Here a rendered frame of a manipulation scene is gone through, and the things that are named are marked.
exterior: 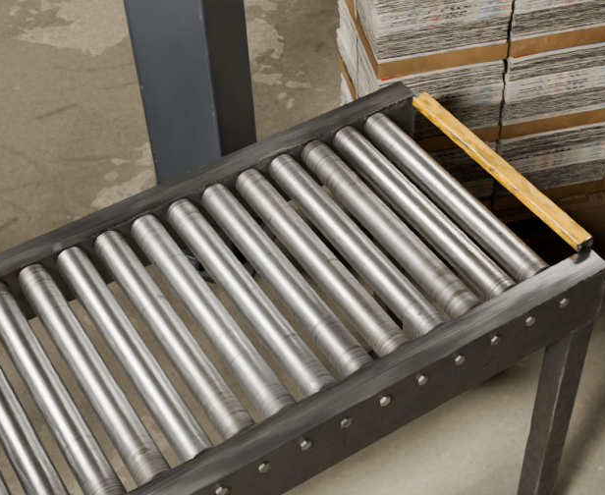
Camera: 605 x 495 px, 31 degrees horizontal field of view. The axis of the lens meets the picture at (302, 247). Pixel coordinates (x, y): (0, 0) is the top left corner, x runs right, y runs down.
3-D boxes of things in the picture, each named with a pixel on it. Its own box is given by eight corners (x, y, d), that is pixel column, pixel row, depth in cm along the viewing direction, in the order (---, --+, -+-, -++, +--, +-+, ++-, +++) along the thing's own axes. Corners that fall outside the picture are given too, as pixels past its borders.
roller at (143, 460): (47, 275, 172) (40, 253, 169) (182, 492, 144) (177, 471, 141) (18, 288, 171) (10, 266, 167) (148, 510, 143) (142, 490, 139)
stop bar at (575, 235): (426, 98, 191) (426, 89, 190) (594, 245, 165) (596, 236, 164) (411, 105, 190) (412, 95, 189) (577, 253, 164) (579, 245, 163)
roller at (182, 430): (84, 258, 175) (79, 237, 171) (224, 468, 146) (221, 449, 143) (56, 271, 173) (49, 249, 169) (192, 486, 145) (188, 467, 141)
